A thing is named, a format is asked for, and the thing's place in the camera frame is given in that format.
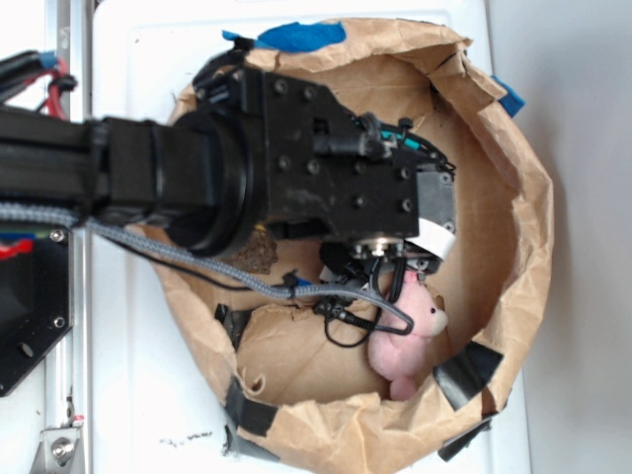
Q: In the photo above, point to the pink plush bunny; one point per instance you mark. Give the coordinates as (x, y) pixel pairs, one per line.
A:
(400, 358)

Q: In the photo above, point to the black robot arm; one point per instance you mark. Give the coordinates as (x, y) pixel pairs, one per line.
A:
(194, 178)

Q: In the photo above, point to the brown rough rock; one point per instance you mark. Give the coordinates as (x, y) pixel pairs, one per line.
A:
(258, 255)

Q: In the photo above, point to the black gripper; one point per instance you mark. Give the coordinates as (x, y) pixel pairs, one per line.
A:
(363, 187)

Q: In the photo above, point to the brown paper bag container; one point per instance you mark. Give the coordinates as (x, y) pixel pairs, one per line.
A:
(321, 408)

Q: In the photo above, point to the aluminium frame rail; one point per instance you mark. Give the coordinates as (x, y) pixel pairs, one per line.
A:
(68, 384)

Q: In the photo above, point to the metal corner bracket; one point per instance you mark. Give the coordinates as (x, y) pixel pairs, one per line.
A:
(60, 451)

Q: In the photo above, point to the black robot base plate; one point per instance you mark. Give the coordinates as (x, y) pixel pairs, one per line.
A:
(35, 314)

